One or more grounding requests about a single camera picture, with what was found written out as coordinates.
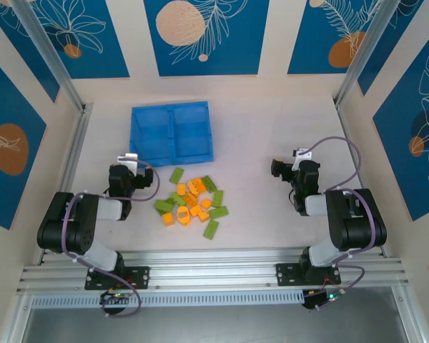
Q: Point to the orange lego brick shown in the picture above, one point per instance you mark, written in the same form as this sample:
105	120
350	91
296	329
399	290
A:
181	189
191	199
203	216
196	186
195	211
206	203
168	219

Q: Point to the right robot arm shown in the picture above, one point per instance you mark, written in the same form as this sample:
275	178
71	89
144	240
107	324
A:
354	228

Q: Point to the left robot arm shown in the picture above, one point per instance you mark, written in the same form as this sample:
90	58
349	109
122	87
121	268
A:
53	232

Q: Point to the blue two-compartment plastic bin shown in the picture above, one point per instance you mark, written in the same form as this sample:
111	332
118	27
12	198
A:
153	135

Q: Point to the orange arch lego piece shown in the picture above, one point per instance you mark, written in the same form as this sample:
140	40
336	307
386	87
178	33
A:
186	219

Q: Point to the small circuit board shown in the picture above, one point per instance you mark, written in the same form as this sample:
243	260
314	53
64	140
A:
321	298
116	298

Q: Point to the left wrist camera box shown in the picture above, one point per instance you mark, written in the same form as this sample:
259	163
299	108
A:
128	159

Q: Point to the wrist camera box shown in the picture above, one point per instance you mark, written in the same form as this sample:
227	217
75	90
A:
128	159
303	153

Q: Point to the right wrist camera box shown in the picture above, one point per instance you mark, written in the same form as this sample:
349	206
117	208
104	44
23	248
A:
303	153

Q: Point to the aluminium side rail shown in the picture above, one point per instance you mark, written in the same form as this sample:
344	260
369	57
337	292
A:
75	153
349	143

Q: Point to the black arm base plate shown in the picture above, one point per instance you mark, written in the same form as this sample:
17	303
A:
139	277
286	275

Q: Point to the blue floral wall panel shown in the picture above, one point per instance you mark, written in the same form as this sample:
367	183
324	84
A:
28	46
384	46
7	107
307	35
236	53
93	53
407	160

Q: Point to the wide aluminium mounting rail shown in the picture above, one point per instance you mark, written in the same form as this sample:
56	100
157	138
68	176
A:
214	264

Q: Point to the aluminium frame post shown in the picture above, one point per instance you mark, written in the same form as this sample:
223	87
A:
53	57
362	53

